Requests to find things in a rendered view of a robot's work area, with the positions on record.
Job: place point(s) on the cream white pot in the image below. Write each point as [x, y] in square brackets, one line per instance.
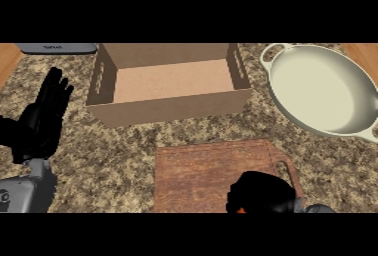
[319, 90]

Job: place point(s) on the pale wooden panel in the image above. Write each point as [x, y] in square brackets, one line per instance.
[7, 60]
[363, 56]

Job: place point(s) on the brown wooden crate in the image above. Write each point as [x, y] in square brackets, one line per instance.
[167, 86]

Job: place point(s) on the brown wooden cutting board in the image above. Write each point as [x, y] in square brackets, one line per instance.
[200, 173]

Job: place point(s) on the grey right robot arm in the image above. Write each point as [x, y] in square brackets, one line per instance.
[314, 208]

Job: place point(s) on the grey flat appliance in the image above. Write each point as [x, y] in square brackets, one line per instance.
[56, 48]

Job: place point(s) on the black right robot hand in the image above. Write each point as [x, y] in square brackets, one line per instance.
[260, 191]

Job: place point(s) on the orange squash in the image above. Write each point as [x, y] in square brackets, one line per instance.
[240, 211]

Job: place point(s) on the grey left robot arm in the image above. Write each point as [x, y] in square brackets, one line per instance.
[28, 186]

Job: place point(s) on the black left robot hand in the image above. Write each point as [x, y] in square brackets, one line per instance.
[43, 113]

